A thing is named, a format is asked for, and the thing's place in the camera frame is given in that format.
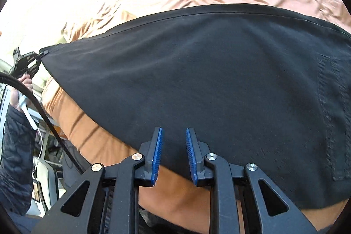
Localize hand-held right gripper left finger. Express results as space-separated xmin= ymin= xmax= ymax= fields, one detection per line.
xmin=36 ymin=127 xmax=163 ymax=234

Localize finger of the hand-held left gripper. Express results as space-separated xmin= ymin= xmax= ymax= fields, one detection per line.
xmin=29 ymin=57 xmax=46 ymax=78
xmin=26 ymin=49 xmax=51 ymax=58

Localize person's left hand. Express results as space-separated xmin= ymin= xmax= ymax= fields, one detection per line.
xmin=11 ymin=76 xmax=34 ymax=112

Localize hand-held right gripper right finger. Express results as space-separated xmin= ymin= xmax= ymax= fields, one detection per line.
xmin=186 ymin=128 xmax=316 ymax=234

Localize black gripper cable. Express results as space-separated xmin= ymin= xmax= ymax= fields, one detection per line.
xmin=0 ymin=72 xmax=85 ymax=173

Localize black pants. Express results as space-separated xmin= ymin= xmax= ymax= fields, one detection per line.
xmin=40 ymin=4 xmax=351 ymax=210

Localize person's left forearm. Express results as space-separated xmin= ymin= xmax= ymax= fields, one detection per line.
xmin=0 ymin=105 xmax=38 ymax=216

